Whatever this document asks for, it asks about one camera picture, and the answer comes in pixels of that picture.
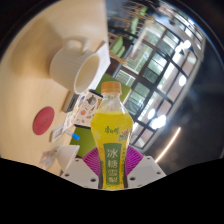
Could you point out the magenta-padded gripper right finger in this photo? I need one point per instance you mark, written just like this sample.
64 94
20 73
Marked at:
146 173

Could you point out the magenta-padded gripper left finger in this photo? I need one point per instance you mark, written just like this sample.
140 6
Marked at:
78 173

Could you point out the yellow drink bottle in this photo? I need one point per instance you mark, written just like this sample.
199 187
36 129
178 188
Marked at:
111 140

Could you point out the white napkin packet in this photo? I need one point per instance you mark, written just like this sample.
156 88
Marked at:
48 157

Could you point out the curved ceiling light strip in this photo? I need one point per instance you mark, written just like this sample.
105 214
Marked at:
168 145

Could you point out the small white flat device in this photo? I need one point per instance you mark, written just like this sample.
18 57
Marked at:
56 134

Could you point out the flat round red coaster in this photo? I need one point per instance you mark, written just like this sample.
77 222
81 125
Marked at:
43 120

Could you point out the small dark box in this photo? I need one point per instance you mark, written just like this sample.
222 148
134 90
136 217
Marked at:
70 101

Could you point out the white ribbed mug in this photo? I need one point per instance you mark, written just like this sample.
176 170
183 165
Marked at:
66 65

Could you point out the white printed paper sheets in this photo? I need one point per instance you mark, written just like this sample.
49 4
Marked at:
104 58

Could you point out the wooden chairs with green seats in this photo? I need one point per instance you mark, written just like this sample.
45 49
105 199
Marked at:
117 45

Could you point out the black-framed window wall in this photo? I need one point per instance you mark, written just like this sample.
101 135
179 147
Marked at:
156 76

